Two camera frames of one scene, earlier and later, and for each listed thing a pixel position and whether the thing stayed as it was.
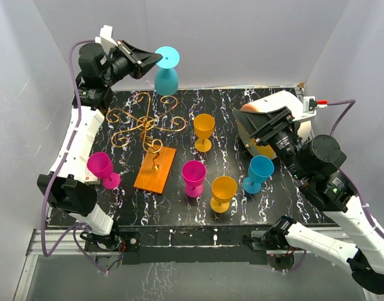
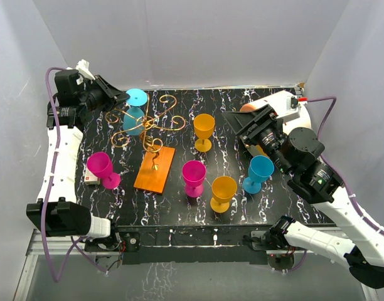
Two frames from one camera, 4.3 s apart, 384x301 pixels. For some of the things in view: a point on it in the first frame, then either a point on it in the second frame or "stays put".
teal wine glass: [166, 79] → [133, 116]
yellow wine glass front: [223, 188] stays put
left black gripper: [140, 61] → [112, 95]
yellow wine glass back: [204, 125] stays put
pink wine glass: [100, 164] stays put
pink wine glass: [194, 174] stays put
